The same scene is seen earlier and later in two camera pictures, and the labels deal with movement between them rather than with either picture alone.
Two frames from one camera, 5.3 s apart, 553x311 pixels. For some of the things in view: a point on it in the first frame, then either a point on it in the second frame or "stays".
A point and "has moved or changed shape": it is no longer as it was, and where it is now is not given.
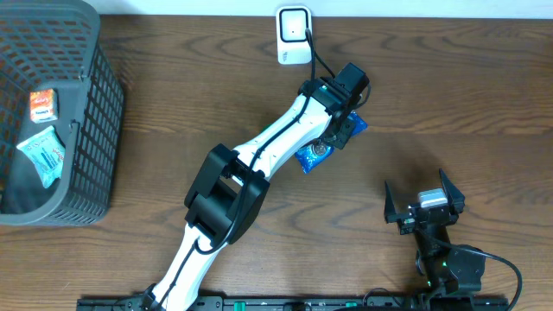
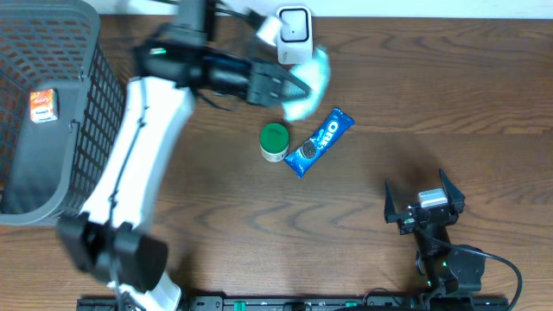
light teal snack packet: (47, 151) has moved or changed shape
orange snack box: (43, 105) stays
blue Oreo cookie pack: (315, 152) has moved or changed shape
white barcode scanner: (293, 46) stays
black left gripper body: (341, 123) → (225, 70)
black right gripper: (406, 224) stays
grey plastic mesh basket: (56, 44) stays
